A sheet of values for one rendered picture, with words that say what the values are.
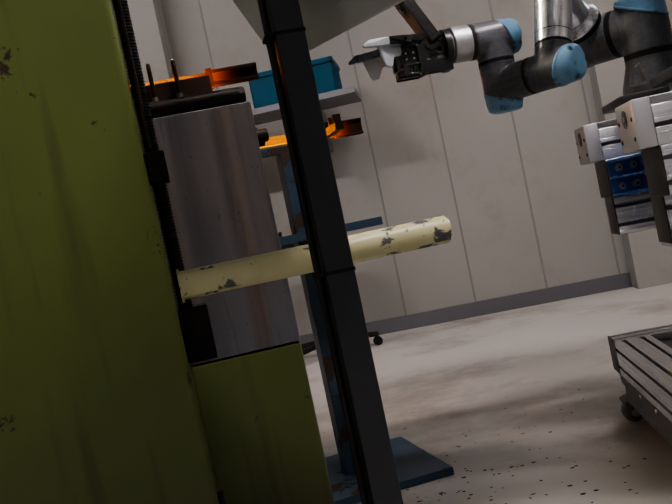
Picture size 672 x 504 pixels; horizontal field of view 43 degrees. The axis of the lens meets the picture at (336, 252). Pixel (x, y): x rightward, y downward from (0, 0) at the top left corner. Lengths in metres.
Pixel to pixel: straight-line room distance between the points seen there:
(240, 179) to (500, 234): 3.39
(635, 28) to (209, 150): 1.09
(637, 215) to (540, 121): 2.80
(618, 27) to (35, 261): 1.47
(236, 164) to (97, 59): 0.38
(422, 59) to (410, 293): 3.17
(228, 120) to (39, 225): 0.45
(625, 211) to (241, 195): 0.97
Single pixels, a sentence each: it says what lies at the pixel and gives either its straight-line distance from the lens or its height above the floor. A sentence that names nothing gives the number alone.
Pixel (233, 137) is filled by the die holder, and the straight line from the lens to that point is 1.55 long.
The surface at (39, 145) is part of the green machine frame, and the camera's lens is 1.28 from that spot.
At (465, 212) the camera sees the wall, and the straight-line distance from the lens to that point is 4.82.
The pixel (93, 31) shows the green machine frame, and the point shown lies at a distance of 1.30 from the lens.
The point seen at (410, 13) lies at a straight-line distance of 1.81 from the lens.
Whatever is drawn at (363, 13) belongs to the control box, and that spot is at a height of 0.93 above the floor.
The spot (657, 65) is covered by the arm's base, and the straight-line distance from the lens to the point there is 2.15.
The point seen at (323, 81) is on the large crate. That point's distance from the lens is 4.37.
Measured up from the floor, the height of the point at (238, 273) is 0.62.
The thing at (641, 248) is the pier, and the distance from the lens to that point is 4.78.
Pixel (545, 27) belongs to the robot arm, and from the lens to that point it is 1.79.
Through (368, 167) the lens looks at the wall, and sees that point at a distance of 4.83.
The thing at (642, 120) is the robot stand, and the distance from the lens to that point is 1.61.
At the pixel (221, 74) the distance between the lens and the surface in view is 1.73.
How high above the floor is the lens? 0.66
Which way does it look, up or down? 2 degrees down
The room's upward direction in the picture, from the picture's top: 12 degrees counter-clockwise
